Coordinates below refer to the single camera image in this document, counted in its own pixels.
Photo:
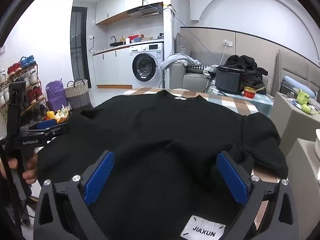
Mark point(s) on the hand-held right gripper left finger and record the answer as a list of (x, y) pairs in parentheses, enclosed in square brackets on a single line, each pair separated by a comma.
[(98, 177)]

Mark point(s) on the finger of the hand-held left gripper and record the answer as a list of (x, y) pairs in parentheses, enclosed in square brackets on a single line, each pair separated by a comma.
[(58, 130), (46, 124)]

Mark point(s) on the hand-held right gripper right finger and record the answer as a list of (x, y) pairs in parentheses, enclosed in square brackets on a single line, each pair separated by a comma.
[(232, 177)]

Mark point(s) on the black knit sweater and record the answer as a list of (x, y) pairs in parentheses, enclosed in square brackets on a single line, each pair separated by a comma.
[(162, 135)]

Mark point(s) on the person's left forearm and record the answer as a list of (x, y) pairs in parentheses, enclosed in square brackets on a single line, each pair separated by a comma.
[(7, 212)]

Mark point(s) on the pile of black clothes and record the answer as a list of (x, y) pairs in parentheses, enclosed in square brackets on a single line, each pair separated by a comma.
[(247, 63)]

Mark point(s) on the person's left hand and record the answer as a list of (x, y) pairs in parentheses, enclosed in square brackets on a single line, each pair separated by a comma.
[(31, 175)]

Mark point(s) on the purple bag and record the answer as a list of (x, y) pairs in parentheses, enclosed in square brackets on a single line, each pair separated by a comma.
[(55, 96)]

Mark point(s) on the woven laundry basket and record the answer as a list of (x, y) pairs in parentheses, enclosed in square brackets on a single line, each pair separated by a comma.
[(77, 97)]

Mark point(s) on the tall cardboard box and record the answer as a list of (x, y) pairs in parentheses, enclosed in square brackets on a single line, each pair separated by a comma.
[(302, 192)]

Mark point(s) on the brown blue checked tablecloth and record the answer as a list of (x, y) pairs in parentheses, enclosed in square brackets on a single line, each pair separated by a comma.
[(237, 105)]

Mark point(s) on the teal checked cloth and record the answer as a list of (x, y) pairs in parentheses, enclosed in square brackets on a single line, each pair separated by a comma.
[(260, 102)]

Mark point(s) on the white lower kitchen cabinets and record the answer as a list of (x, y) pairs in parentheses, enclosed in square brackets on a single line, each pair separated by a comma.
[(110, 67)]

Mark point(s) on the white kitchen cabinets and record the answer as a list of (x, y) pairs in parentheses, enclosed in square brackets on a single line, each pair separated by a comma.
[(110, 67), (117, 2)]

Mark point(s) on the black framed glass door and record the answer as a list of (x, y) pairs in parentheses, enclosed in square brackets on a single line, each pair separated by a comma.
[(79, 47)]

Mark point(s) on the red bowl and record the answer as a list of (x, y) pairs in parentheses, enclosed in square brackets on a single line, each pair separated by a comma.
[(249, 93)]

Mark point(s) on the wooden chopsticks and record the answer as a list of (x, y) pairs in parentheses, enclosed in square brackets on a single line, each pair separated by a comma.
[(260, 88)]

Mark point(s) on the black countertop oven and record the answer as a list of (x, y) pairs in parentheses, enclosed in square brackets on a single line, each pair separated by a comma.
[(228, 81)]

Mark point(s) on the small green toy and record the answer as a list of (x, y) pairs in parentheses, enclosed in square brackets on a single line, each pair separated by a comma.
[(306, 108)]

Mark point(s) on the grey sofa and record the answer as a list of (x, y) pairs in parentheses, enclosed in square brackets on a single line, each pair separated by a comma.
[(196, 81)]

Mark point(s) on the black sink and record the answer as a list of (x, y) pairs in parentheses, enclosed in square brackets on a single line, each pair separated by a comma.
[(117, 44)]

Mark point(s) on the black faucet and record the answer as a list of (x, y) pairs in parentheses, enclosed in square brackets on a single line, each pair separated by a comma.
[(113, 38)]

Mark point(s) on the green plush toy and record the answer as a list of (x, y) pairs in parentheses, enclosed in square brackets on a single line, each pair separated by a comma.
[(303, 96)]

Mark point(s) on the white washing machine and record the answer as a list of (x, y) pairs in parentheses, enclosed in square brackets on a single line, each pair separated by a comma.
[(147, 67)]

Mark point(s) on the white grey garment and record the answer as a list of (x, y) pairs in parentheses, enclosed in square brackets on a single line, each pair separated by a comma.
[(209, 70)]

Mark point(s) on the houndstooth pillow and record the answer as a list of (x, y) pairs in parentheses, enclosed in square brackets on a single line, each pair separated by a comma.
[(197, 68)]

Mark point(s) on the blue pillow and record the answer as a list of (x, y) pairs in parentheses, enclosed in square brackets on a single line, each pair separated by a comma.
[(295, 81)]

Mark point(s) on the red box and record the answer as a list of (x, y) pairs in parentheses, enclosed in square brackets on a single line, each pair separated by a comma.
[(136, 38)]

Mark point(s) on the light grey garment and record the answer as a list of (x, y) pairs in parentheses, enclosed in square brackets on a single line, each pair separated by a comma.
[(176, 60)]

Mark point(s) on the white upper kitchen cabinets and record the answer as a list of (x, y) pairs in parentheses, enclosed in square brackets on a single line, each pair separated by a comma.
[(117, 2)]

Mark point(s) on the range hood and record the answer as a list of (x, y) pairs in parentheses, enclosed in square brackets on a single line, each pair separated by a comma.
[(146, 10)]

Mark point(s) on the white wall socket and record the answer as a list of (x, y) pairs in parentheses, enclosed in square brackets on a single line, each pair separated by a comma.
[(227, 43)]

